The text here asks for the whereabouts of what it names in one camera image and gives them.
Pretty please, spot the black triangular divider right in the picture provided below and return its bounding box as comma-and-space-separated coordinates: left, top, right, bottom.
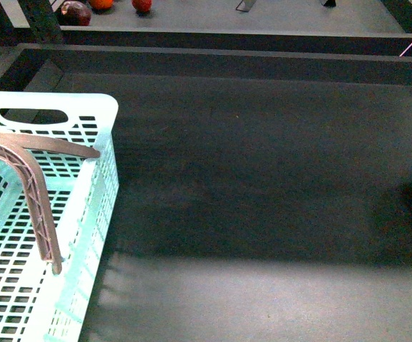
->
321, 0, 336, 8

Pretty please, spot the dark red apple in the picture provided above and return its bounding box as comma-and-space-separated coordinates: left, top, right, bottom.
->
60, 1, 92, 26

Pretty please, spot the orange fruit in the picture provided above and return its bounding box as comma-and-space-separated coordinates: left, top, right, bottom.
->
88, 0, 114, 11

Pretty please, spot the black triangular divider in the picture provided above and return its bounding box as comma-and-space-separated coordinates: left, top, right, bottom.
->
321, 0, 336, 8
235, 0, 256, 13

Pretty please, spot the black triangular divider left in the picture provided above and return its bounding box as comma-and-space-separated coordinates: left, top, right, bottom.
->
235, 0, 256, 13

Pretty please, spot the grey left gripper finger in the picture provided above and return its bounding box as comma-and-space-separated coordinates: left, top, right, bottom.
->
0, 131, 101, 159
0, 142, 62, 275

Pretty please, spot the black far display tray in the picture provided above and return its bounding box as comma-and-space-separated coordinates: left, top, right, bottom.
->
0, 1, 412, 56

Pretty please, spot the light blue plastic basket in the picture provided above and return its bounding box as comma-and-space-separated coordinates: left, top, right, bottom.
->
0, 91, 118, 341

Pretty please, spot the black near display tray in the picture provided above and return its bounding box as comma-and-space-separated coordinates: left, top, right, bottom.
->
0, 45, 412, 341

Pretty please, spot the black display tray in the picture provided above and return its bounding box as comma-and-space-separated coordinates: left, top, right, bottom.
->
0, 45, 412, 341
0, 1, 412, 56

